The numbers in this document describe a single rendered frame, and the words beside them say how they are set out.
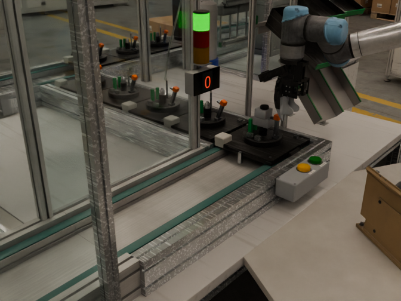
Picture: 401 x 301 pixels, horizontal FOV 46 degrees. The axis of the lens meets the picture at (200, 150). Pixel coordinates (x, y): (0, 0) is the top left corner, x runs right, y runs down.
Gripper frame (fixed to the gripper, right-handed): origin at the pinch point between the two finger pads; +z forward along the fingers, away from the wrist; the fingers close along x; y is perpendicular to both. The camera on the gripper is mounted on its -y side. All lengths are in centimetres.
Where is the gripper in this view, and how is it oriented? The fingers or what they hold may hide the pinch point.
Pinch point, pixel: (281, 116)
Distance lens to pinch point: 159.2
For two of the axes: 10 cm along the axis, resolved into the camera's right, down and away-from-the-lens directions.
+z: 0.0, 9.0, 4.3
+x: 6.6, -3.2, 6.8
